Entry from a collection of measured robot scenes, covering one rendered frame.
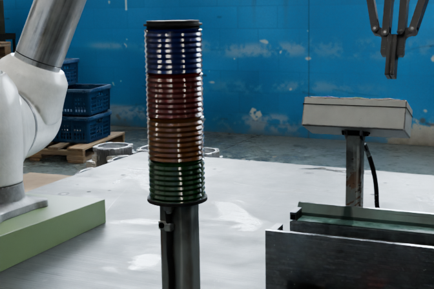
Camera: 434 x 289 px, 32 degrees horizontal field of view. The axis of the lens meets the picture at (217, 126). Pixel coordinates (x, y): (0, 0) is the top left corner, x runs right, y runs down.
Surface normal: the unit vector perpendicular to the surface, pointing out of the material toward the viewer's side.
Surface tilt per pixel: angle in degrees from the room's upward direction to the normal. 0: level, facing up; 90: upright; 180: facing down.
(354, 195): 90
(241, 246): 0
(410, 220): 45
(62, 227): 90
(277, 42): 90
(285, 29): 90
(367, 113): 69
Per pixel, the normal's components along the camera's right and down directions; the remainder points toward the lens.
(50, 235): 0.90, 0.06
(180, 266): -0.39, 0.15
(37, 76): 0.47, -0.34
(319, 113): -0.37, -0.21
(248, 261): -0.02, -0.99
